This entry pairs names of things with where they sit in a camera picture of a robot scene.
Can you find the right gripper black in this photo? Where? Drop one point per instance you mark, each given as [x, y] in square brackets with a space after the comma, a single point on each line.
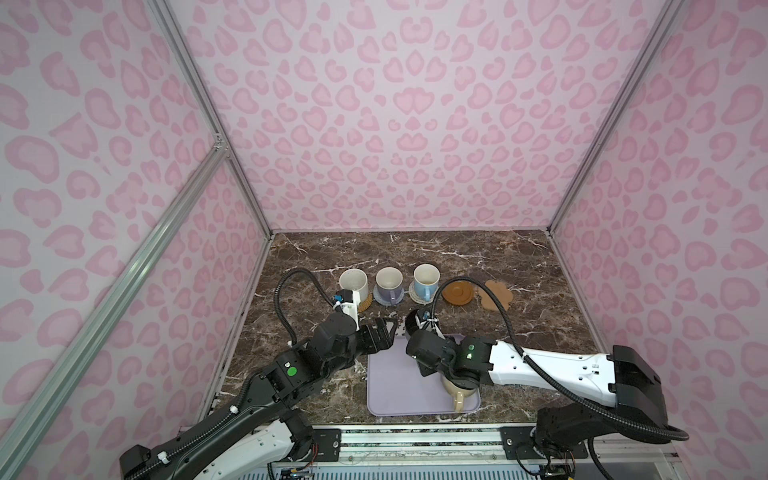
[422, 368]

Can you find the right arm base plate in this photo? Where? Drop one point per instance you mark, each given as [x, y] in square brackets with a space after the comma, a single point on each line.
[518, 443]

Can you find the brown wooden round coaster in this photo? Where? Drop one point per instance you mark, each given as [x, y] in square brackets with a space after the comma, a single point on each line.
[458, 293]

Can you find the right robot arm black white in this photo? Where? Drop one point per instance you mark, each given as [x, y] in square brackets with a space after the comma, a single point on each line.
[615, 393]

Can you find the aluminium frame diagonal bar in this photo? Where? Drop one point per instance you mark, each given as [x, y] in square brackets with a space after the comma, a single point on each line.
[37, 416]

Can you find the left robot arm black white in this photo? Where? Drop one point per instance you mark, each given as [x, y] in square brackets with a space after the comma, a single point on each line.
[262, 423]

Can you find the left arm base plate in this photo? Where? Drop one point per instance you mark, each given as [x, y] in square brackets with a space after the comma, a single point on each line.
[320, 445]

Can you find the orange woven rattan coaster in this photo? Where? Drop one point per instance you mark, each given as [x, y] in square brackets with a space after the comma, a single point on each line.
[365, 303]

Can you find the cork paw shaped coaster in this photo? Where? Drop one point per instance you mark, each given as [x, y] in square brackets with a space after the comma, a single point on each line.
[500, 291]

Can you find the lavender serving tray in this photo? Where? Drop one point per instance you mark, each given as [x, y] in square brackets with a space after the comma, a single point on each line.
[395, 386]

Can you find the beige yellow mug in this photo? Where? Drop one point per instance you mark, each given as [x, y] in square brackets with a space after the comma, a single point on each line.
[459, 395]

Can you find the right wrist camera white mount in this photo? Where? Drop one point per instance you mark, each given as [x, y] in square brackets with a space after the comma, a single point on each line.
[428, 323]

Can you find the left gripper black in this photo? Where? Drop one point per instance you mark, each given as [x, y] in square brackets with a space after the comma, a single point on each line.
[376, 344]

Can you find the white mug blue handle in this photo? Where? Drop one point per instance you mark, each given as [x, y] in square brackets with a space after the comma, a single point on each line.
[424, 275]

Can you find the white woven round coaster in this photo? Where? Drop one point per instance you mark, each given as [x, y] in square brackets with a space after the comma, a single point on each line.
[430, 289]

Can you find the grey blue round coaster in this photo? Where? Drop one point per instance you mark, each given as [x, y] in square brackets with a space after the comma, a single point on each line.
[388, 298]

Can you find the aluminium mounting rail front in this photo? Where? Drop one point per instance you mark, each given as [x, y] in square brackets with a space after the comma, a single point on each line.
[467, 451]

